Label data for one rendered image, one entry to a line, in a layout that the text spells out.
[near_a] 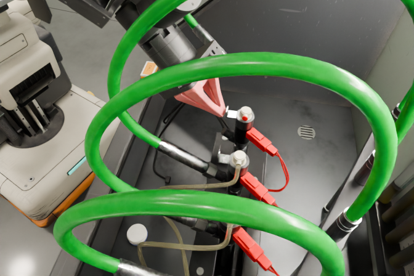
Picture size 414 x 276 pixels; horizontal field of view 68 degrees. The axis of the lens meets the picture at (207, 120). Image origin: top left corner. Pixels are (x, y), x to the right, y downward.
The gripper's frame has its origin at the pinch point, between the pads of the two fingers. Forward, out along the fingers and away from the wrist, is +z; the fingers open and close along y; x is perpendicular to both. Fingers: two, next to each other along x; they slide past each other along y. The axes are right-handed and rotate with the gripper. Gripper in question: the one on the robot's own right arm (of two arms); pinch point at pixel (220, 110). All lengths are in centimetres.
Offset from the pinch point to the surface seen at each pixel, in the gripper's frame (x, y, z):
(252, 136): -0.5, 2.4, 5.8
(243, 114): 0.1, 3.1, 2.0
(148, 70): 15.2, -27.5, -7.4
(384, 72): 33.0, 11.4, 22.6
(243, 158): -7.1, 5.3, 3.9
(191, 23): 9.8, -2.7, -11.7
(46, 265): -25, -125, 34
